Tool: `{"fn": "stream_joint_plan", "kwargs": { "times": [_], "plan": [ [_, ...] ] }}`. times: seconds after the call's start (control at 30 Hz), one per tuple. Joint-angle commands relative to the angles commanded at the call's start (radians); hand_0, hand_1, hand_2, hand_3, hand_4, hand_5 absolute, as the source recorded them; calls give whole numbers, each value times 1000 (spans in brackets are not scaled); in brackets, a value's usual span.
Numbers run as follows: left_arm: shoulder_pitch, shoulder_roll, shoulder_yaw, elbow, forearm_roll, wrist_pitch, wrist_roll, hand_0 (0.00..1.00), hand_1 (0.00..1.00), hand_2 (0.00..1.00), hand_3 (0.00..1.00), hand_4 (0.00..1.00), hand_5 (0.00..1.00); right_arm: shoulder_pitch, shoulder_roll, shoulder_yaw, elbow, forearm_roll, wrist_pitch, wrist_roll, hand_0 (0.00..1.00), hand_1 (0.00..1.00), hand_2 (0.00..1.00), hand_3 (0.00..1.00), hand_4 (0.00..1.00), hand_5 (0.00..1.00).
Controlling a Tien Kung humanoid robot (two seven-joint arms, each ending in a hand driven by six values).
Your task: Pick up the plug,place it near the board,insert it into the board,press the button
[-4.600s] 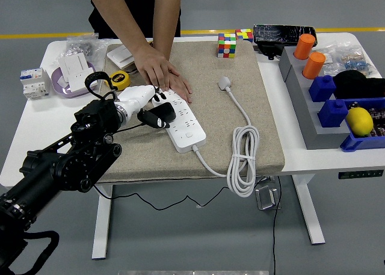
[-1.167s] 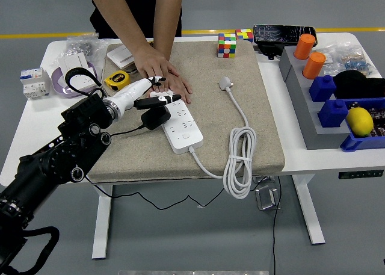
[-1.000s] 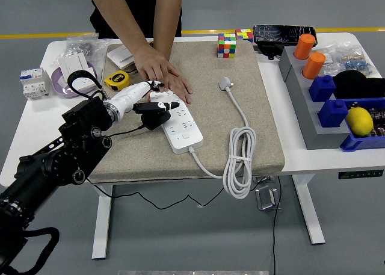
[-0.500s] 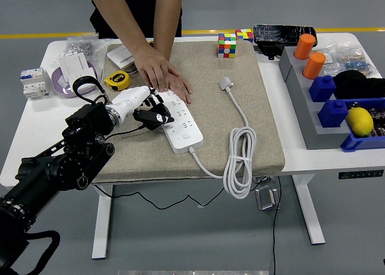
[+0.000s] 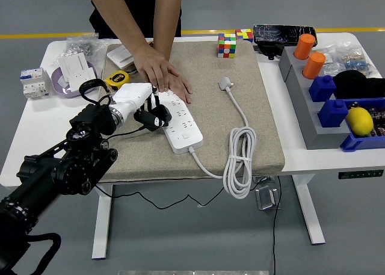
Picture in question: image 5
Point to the person's left hand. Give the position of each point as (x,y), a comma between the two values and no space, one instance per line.
(182,87)

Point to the person's right hand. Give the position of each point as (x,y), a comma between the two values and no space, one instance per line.
(155,67)

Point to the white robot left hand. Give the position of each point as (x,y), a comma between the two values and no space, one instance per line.
(132,97)

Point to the black plug adapter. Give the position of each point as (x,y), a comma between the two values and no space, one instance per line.
(164,112)

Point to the white power strip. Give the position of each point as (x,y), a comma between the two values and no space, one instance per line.
(186,133)

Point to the person's left forearm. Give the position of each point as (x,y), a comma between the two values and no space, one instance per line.
(168,16)

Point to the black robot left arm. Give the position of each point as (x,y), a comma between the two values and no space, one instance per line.
(45,178)

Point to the person's right forearm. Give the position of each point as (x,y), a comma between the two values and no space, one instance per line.
(117,16)

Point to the yellow tape measure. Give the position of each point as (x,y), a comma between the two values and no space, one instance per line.
(118,78)

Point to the grey-brown mat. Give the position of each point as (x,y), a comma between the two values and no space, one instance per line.
(210,121)

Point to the large Rubik's cube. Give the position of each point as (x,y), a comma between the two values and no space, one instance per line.
(227,46)

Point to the clear bag of screws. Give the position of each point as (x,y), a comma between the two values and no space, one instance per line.
(79,47)

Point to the purple bowl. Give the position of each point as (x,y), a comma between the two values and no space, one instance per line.
(58,87)

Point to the small Rubik's cube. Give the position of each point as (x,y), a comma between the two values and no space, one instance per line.
(245,35)

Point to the white circuit breaker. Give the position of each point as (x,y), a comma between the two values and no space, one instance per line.
(33,84)

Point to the black plastic-wrapped device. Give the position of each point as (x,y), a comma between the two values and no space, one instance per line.
(279,33)

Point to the grey stepped holder block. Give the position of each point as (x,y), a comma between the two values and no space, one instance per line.
(300,106)

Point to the orange cylinder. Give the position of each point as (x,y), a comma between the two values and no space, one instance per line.
(304,46)
(313,66)

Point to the white table leg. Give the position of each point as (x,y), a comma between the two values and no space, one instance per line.
(309,215)
(102,227)

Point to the clear acrylic stand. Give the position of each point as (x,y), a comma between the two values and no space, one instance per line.
(266,198)

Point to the blue peg block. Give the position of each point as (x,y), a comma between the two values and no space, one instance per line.
(332,114)
(322,90)

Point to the clear bag of parts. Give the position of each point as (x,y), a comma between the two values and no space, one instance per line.
(337,50)

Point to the clear bag blue parts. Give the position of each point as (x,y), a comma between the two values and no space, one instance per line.
(356,65)

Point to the black cloth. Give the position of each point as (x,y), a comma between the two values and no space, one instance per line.
(358,85)

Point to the yellow lemon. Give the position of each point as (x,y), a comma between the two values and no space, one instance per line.
(359,121)

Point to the blue plastic bin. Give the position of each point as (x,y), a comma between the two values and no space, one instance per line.
(361,142)

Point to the black table control panel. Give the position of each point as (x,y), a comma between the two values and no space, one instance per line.
(361,174)

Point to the dark circuit boards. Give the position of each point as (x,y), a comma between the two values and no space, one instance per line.
(379,121)

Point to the white double switch panel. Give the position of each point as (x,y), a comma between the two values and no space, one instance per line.
(120,54)

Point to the white wall plug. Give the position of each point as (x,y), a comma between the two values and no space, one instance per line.
(224,83)

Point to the white wall socket panel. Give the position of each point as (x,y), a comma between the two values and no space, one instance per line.
(81,76)

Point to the small black bracket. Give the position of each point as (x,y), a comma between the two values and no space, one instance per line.
(269,50)

